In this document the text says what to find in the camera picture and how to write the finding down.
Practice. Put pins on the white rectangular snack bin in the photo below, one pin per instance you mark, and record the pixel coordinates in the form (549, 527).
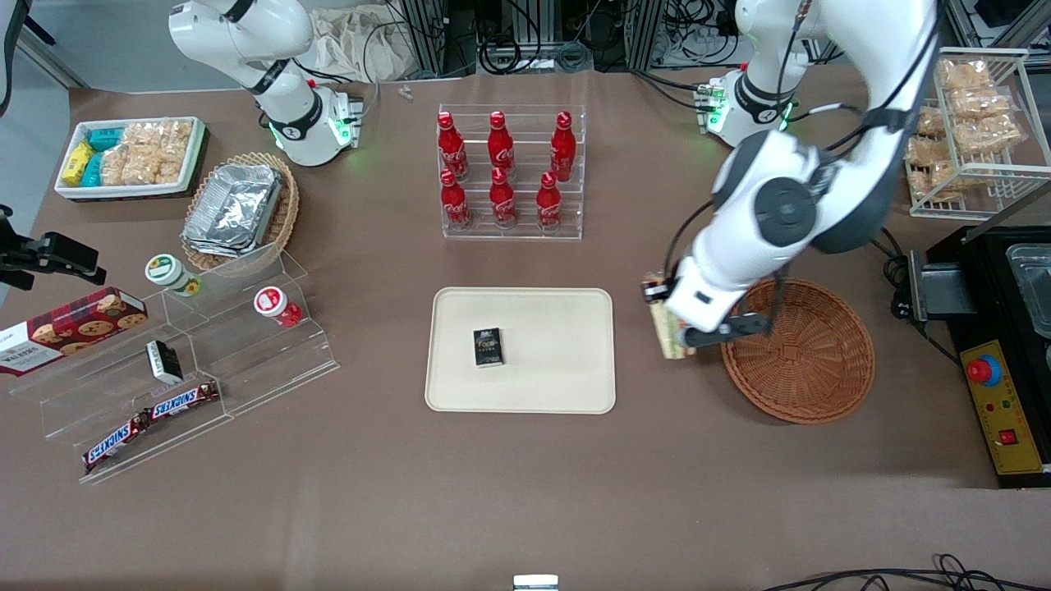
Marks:
(123, 190)

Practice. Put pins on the clear acrylic bottle rack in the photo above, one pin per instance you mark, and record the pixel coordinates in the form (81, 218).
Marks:
(525, 234)

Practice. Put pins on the round brown wicker basket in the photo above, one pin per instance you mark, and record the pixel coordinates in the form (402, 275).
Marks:
(813, 369)

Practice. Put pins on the clear rice cracker bag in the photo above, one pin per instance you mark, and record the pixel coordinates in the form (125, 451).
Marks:
(979, 104)
(956, 176)
(139, 168)
(928, 144)
(989, 135)
(962, 75)
(160, 135)

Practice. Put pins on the red emergency stop button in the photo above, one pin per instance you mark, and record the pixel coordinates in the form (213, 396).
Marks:
(982, 371)

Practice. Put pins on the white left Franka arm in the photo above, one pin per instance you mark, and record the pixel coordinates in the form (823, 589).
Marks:
(780, 213)

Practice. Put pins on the yellow snack packet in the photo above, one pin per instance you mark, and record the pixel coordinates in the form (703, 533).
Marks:
(78, 162)

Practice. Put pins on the small black box gold print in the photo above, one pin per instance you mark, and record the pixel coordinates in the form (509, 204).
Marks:
(488, 348)

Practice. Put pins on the yellow control panel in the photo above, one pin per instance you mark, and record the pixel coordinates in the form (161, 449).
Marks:
(1014, 455)

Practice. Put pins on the beige plastic tray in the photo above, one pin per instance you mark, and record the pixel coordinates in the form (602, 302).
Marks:
(550, 361)

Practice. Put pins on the aluminium frame post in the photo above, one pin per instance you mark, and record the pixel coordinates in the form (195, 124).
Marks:
(644, 33)
(423, 37)

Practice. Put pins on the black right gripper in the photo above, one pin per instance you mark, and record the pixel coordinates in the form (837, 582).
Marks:
(51, 252)

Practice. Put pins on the beige cloth bag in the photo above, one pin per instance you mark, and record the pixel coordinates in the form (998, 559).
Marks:
(353, 49)

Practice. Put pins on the red lid yogurt cup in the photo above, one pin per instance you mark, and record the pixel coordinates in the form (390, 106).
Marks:
(271, 302)

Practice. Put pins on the red cola bottle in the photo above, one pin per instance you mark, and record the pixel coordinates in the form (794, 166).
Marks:
(501, 148)
(548, 205)
(454, 205)
(452, 152)
(503, 201)
(563, 152)

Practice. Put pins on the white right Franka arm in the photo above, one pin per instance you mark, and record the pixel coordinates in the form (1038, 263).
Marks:
(246, 41)

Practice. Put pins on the green lid yogurt cup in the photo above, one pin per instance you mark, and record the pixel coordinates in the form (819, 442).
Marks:
(168, 272)

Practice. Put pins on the clear acrylic stepped riser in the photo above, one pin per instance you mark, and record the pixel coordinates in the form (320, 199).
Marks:
(263, 369)
(107, 402)

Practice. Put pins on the small black white box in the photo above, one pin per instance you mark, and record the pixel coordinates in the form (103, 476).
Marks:
(164, 361)

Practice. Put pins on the red tartan cookie box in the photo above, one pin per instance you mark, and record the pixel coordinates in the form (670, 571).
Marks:
(74, 328)

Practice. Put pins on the oval light wicker basket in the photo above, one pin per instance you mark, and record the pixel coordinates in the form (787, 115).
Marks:
(287, 213)

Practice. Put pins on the aluminium foil container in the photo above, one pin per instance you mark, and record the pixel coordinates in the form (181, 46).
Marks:
(234, 209)

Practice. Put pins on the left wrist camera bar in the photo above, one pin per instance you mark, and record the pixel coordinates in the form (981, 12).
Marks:
(731, 328)

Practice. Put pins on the black machine housing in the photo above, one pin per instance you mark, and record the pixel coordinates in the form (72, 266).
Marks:
(985, 287)

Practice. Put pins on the clear plastic container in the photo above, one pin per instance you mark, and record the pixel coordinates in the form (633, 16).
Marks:
(1034, 279)

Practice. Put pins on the teal snack packet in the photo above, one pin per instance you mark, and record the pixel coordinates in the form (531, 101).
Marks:
(105, 138)
(92, 171)

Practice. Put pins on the small silver device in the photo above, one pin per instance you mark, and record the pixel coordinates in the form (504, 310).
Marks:
(535, 584)

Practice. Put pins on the Snickers chocolate bar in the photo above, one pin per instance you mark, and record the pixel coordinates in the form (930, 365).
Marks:
(182, 400)
(115, 443)

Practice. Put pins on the triangle sandwich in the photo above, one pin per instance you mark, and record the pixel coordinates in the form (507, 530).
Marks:
(672, 341)

